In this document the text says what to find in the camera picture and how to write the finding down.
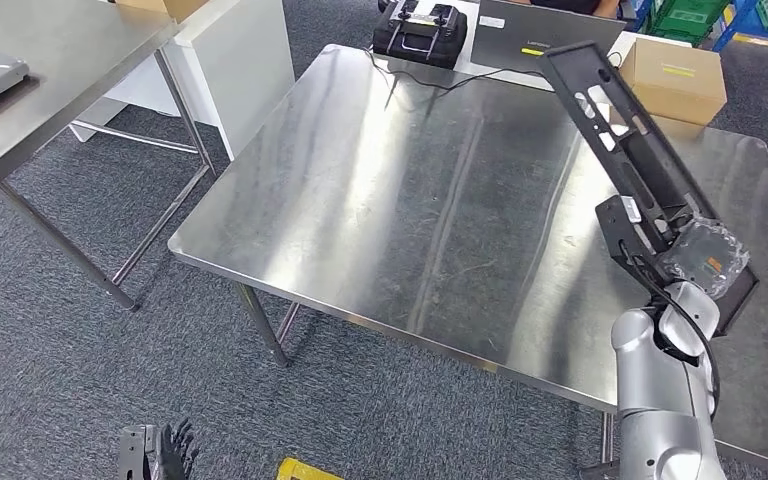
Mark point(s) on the long black plastic part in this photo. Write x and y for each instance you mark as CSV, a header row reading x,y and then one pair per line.
x,y
656,179

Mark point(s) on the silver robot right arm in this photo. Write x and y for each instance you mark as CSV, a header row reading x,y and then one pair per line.
x,y
656,397

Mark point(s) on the stainless steel workbench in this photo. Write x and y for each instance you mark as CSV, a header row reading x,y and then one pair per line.
x,y
390,199

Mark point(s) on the black equipment case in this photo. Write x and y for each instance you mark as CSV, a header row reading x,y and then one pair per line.
x,y
417,40

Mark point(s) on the white cabinet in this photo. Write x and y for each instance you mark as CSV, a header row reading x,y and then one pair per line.
x,y
245,73

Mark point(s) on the yellow floor tape square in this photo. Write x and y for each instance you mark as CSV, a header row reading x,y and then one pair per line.
x,y
301,472

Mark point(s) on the grey laptop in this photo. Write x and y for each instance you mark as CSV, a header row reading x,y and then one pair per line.
x,y
530,33

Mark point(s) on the person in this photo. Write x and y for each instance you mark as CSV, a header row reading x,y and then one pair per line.
x,y
569,5

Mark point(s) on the brown cardboard box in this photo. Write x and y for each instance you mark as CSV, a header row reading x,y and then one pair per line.
x,y
178,8

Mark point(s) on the cardboard box with yellow label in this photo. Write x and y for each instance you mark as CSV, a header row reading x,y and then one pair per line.
x,y
675,86

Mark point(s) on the clear plastic hand wrap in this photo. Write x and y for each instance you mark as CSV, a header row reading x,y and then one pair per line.
x,y
734,265

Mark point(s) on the stainless steel table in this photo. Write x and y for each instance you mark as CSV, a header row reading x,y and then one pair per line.
x,y
59,66

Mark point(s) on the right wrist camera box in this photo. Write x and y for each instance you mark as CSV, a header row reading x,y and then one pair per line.
x,y
622,238

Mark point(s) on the blue metal frame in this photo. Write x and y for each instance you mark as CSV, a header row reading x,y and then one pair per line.
x,y
728,26

